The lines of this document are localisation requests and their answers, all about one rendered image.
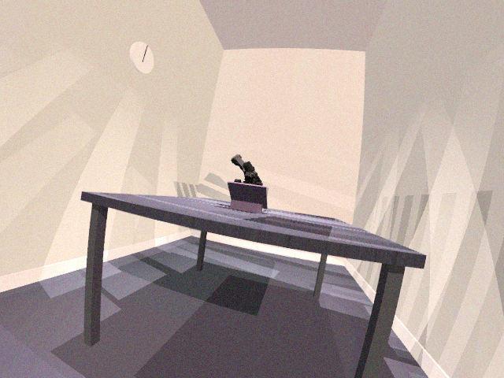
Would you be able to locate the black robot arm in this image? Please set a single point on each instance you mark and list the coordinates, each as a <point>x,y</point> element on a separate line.
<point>247,168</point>

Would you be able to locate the pink switch panel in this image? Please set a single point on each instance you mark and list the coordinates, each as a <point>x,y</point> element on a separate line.
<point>248,197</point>

